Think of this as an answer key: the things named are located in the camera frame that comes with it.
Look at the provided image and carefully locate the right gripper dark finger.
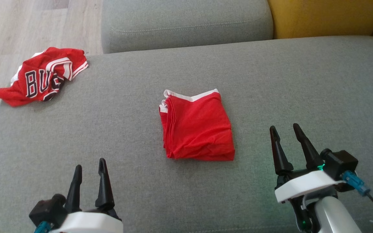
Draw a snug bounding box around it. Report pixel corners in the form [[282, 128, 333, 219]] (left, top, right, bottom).
[[292, 123, 325, 171], [269, 126, 294, 176]]

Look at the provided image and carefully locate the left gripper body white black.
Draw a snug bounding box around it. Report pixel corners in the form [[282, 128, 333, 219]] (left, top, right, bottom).
[[48, 207, 124, 233]]

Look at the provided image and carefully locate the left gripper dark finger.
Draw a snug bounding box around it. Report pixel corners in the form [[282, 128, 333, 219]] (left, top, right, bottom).
[[64, 164, 83, 214], [95, 158, 115, 210]]

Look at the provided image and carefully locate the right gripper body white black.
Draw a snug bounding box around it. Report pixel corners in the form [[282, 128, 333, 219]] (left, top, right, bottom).
[[274, 168, 346, 233]]

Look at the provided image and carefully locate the red shorts white trim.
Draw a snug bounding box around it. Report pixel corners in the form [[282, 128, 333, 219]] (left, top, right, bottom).
[[159, 88, 236, 162]]

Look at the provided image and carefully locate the red white basketball jersey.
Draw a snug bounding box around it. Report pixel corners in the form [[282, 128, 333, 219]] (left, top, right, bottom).
[[0, 47, 89, 107]]

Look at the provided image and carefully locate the grey sofa seat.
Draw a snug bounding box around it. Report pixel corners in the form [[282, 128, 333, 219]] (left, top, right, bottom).
[[0, 36, 373, 233]]

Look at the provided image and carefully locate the yellow sofa cushion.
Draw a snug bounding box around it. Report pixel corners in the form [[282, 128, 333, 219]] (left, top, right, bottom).
[[267, 0, 373, 40]]

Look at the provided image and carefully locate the grey sofa back cushion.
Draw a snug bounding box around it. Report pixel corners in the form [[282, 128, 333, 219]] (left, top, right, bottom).
[[101, 0, 274, 54]]

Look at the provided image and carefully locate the left gripper cable blue plug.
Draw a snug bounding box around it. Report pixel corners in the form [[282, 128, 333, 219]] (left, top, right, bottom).
[[33, 220, 51, 233]]

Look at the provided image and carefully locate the gripper cable blue plug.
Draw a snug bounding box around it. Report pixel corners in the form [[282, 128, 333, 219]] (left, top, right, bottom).
[[33, 220, 51, 233], [341, 171, 373, 227]]

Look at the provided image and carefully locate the right gripper cable blue plug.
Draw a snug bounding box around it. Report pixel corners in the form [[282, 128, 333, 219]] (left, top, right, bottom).
[[341, 171, 373, 227]]

